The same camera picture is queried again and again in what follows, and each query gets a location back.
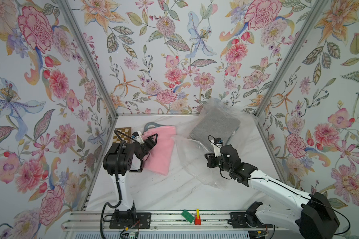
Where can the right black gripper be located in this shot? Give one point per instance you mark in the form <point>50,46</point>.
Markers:
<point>215,160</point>

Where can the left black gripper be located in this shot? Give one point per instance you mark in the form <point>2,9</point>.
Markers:
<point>145,144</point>

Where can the teal bear pattern blanket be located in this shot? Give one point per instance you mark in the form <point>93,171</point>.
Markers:
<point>151,125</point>

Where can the pink blanket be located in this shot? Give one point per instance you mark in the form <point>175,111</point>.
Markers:
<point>159,158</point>

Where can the grey blanket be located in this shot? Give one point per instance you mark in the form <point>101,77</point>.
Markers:
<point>217,124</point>

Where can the clear plastic vacuum bag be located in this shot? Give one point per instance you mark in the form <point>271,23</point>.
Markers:
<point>191,152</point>

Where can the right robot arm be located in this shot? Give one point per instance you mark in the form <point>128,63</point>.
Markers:
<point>310,215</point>

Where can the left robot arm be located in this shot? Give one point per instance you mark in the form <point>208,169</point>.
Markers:
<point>128,156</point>

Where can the wooden chessboard box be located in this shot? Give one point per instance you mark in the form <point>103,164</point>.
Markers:
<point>121,134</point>

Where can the red yellow clip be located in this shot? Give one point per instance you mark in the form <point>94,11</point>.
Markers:
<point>197,219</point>

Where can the green tag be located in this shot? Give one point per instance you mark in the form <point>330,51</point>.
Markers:
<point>187,216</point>

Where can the small circuit board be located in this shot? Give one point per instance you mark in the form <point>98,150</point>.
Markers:
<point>129,235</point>

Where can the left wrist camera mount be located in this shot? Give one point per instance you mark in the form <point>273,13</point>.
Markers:
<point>137,137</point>

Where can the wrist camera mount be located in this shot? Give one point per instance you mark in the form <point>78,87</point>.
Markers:
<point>217,144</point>
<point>137,137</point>

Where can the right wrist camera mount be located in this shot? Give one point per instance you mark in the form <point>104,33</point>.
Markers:
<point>217,144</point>

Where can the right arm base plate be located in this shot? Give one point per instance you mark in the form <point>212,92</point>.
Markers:
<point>242,220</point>

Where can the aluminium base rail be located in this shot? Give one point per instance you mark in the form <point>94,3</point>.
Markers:
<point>160,221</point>

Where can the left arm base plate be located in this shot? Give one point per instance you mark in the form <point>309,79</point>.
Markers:
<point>124,219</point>

